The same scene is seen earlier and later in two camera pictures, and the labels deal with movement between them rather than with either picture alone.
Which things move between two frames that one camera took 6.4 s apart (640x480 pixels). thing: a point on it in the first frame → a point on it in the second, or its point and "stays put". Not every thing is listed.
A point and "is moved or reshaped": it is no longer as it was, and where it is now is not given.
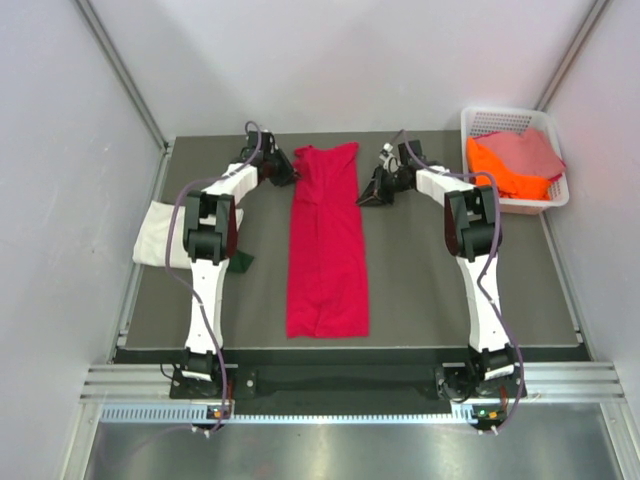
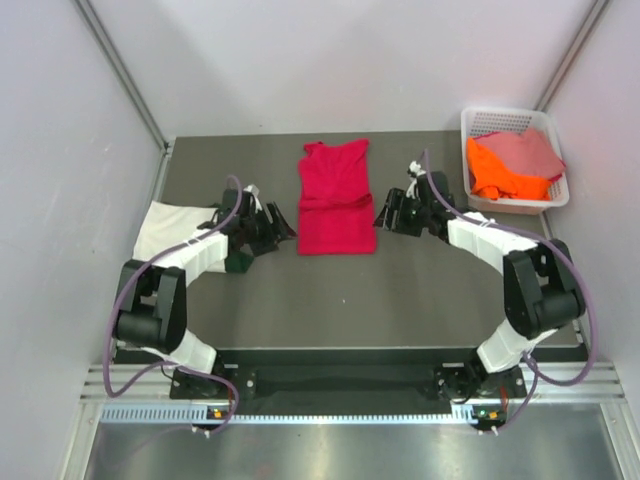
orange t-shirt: x=509 y=182 stays put
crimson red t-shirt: x=328 y=286 is moved or reshaped
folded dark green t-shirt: x=240 y=262 stays put
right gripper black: x=376 y=193 → x=396 y=201
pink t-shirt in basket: x=531 y=153 stays put
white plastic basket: x=478 y=119 stays put
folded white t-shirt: x=151 y=246 stays put
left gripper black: x=288 y=174 → x=276 y=231
